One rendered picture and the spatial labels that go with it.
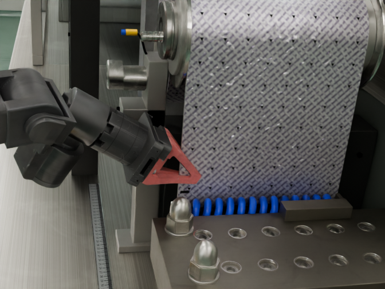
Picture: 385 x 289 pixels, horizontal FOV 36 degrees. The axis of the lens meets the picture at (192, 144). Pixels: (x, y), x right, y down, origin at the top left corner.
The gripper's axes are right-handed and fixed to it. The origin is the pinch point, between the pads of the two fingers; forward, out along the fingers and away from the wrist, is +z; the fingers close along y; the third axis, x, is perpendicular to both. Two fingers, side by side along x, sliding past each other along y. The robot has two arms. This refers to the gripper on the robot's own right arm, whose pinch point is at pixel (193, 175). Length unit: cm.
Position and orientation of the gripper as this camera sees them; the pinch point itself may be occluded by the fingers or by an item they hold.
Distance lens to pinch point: 79.7
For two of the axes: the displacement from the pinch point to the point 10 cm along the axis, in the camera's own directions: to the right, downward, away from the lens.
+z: 8.0, 4.5, 3.9
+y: 2.0, 4.2, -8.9
